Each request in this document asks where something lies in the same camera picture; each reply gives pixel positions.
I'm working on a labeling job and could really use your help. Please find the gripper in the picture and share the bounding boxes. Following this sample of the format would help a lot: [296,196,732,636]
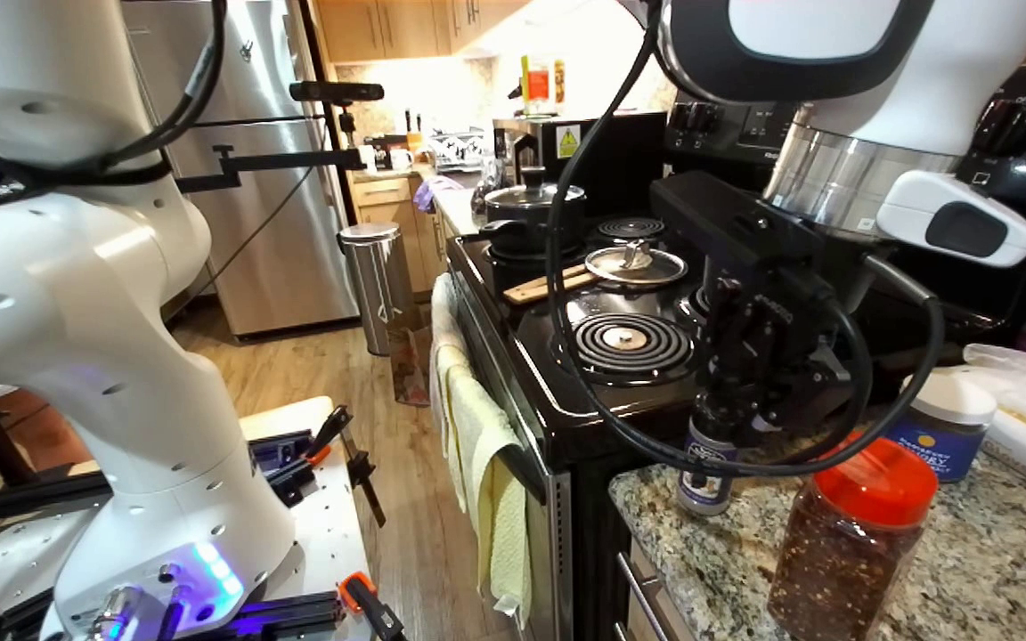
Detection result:
[694,264,852,437]

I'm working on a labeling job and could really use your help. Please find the coil stove burner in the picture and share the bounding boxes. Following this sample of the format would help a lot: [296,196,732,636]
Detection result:
[675,285,717,332]
[596,216,668,244]
[551,311,700,386]

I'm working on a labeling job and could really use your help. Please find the small bottle with black cap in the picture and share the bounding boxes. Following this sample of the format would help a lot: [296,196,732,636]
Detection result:
[677,392,743,517]

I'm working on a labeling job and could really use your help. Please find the black stove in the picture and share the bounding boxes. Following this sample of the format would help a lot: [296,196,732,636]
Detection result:
[444,61,1026,641]

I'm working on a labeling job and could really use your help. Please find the bottle with red label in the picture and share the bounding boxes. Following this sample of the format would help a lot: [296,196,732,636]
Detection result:
[520,55,552,115]

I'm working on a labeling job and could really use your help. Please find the wooden base cabinet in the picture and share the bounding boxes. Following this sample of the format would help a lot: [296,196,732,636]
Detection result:
[351,174,453,300]

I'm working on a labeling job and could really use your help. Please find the glass pan lid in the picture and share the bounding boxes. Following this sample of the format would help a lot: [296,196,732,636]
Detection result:
[584,240,688,288]

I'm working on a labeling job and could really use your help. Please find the red lid chili flake jar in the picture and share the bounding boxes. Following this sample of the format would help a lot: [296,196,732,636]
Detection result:
[767,434,940,641]

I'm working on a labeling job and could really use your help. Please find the white lid jar blue label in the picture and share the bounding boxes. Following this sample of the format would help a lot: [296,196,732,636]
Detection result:
[885,372,998,484]

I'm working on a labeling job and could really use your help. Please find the wooden spatula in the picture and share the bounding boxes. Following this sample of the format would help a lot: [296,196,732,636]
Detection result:
[502,264,599,307]

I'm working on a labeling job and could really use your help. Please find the drawer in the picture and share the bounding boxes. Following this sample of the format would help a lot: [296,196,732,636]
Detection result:
[611,532,705,641]

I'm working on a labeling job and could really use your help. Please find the oven door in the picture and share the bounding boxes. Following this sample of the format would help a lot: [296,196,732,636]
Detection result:
[446,267,574,641]

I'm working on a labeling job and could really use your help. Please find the black pot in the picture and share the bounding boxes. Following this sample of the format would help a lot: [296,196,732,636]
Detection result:
[479,167,588,260]

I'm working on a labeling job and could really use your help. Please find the black microwave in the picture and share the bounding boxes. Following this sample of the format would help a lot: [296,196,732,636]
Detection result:
[493,111,668,193]

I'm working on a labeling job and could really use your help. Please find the pale yellow towel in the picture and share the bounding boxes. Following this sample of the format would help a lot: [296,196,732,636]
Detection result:
[442,343,534,629]

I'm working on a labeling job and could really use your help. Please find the black pot lid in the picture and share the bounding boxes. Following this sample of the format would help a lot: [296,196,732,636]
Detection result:
[484,167,586,209]

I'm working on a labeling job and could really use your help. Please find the white towel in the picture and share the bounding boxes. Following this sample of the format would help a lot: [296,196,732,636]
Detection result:
[428,272,471,433]

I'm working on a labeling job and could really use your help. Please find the brown paper bag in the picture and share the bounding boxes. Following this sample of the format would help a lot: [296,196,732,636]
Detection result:
[388,303,435,409]

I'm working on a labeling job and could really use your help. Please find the purple cloth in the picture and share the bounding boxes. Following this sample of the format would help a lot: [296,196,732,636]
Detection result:
[412,175,466,214]

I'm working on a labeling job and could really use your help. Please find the steel trash can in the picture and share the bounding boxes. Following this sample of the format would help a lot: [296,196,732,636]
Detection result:
[338,223,417,358]

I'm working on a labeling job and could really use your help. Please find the black and orange clamp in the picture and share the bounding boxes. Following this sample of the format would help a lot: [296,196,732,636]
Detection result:
[264,405,387,528]
[338,572,408,641]

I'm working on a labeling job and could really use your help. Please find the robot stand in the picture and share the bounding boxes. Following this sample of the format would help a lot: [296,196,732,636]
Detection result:
[0,396,389,641]

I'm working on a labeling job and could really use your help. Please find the stainless steel fridge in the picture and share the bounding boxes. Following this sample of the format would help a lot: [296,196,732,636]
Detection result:
[121,0,362,340]

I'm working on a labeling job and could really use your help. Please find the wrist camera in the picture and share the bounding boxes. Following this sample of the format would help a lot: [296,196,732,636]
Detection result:
[651,171,845,296]

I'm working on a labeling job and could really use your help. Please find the drawer handle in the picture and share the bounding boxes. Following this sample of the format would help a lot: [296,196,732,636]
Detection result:
[615,552,671,641]

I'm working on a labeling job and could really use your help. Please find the wooden wall cabinets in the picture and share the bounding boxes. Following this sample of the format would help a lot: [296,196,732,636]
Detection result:
[313,0,532,64]

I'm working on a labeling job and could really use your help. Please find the camera on mount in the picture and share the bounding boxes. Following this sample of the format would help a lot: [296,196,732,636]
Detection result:
[175,80,387,196]

